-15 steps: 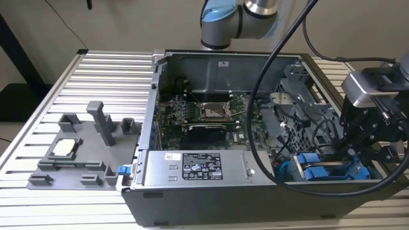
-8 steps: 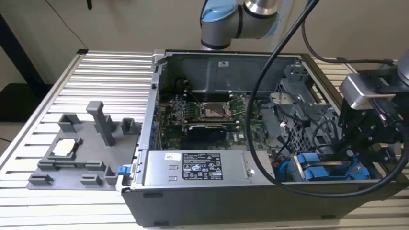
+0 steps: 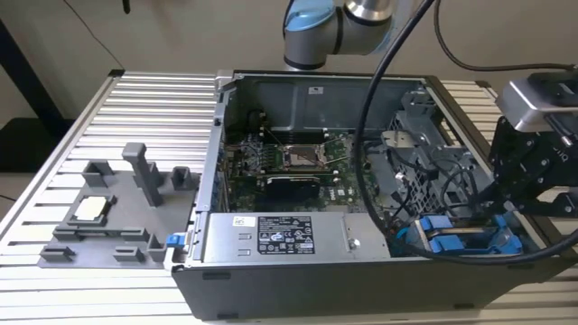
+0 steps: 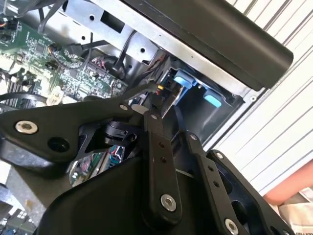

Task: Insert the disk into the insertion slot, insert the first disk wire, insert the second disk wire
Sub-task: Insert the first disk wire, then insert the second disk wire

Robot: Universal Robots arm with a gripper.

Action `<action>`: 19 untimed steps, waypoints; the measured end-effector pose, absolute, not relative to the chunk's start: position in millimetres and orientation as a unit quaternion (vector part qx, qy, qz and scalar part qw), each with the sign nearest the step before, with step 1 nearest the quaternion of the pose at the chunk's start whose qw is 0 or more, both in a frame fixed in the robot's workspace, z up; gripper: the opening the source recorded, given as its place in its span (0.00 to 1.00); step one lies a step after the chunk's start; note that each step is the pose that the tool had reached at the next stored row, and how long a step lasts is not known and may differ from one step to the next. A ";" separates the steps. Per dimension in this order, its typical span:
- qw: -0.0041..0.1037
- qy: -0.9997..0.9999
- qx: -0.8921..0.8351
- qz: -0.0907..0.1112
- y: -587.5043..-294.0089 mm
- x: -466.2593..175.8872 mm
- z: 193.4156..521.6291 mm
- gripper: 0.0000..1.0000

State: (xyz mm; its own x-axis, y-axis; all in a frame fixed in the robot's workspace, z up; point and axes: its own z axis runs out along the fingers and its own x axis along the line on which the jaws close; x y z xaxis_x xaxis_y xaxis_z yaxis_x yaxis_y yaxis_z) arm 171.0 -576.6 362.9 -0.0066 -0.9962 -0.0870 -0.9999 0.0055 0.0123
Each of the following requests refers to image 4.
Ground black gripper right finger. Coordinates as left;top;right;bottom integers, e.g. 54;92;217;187
175;107;291;235

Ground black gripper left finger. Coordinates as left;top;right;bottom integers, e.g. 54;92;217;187
0;84;184;226

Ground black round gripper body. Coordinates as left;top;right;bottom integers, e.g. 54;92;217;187
36;156;221;235

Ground multicoloured disk power wire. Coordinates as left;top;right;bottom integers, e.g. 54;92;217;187
146;55;173;96

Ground hard disk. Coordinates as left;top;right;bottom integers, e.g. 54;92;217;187
162;68;223;115

